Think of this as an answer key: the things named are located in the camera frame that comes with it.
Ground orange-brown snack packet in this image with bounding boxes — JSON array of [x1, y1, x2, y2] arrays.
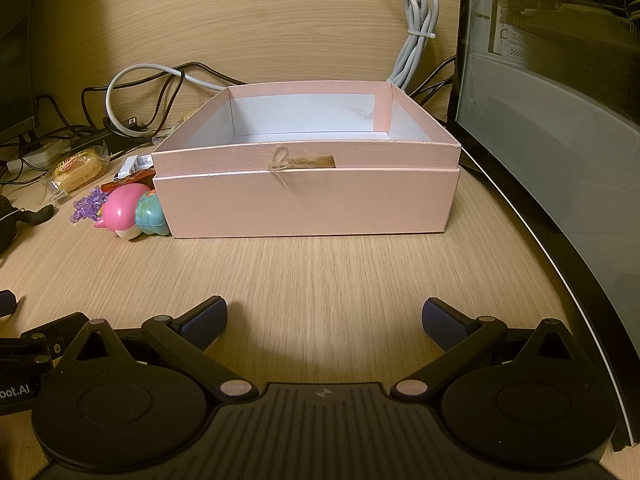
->
[[102, 169, 156, 193]]

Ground black monitor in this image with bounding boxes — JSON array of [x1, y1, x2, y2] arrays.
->
[[0, 0, 41, 146]]

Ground black plush toy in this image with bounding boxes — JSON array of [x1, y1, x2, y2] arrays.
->
[[0, 194, 55, 253]]

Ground coiled grey cable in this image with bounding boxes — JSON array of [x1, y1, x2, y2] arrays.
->
[[386, 0, 441, 95]]

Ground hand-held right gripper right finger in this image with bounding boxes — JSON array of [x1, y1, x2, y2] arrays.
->
[[391, 297, 598, 398]]

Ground purple crystal beads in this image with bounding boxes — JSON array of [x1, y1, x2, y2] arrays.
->
[[70, 186, 108, 225]]

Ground black cable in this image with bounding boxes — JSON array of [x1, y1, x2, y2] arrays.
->
[[407, 55, 457, 111], [81, 62, 246, 133]]

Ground white power strip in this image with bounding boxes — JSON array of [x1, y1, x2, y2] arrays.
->
[[5, 140, 67, 173]]

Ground pink cardboard box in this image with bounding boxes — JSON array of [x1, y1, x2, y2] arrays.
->
[[151, 80, 461, 239]]

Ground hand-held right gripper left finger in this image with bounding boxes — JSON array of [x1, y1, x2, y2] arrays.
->
[[47, 296, 253, 398]]

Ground looped grey cable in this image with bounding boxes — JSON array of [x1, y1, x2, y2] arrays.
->
[[106, 63, 246, 136]]

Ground white plastic battery holder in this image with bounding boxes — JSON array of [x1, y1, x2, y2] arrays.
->
[[114, 154, 153, 181]]

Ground computer case with glass panel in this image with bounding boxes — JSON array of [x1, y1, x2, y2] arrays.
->
[[446, 0, 640, 453]]

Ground yellow pastry snack packet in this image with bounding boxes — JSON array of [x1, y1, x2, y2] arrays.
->
[[47, 141, 110, 204]]

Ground pink toy figure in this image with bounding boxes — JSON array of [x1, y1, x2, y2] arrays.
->
[[94, 183, 151, 240]]

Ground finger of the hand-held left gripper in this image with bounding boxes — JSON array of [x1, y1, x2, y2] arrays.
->
[[0, 312, 89, 365], [0, 289, 22, 318]]

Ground teal toy figure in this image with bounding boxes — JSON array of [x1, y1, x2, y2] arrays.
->
[[135, 189, 172, 237]]

